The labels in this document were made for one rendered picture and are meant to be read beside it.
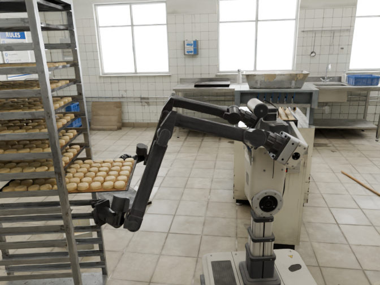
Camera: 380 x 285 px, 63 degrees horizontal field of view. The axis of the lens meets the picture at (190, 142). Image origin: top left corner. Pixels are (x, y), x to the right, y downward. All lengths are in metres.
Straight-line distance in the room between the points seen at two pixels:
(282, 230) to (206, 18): 4.29
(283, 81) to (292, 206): 1.11
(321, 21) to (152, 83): 3.18
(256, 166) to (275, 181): 0.13
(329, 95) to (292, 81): 2.67
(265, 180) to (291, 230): 1.02
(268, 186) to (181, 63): 4.62
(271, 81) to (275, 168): 1.45
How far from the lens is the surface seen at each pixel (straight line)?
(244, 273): 1.99
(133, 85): 6.28
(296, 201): 2.43
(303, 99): 2.99
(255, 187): 1.61
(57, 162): 1.43
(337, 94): 5.58
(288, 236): 2.58
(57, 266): 2.32
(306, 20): 6.02
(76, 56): 1.78
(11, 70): 1.44
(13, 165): 1.68
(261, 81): 2.90
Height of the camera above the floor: 1.58
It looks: 18 degrees down
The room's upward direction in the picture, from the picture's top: 2 degrees counter-clockwise
